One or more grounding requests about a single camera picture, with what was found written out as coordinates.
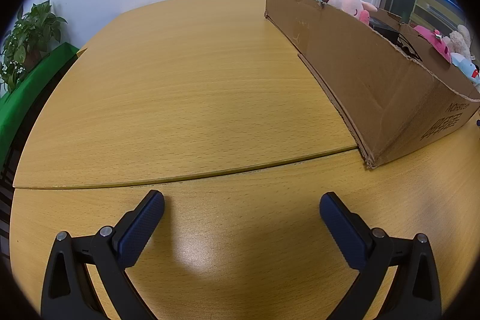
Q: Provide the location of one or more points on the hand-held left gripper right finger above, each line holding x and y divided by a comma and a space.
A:
345, 233

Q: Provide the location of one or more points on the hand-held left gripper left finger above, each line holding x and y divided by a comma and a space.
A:
142, 226

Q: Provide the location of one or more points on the brown cardboard box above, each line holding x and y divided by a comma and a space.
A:
356, 80

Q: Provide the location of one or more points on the wooden desktop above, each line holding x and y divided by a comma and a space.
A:
187, 98

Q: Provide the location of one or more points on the light blue plush toy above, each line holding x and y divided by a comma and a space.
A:
467, 67

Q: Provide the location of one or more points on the small black box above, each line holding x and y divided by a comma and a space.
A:
386, 30

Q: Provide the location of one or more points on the bright pink plush toy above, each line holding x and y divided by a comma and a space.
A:
435, 42

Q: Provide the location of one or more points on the beige plush toy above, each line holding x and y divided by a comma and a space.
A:
459, 40

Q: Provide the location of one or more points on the green potted plant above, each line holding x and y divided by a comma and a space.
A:
33, 27

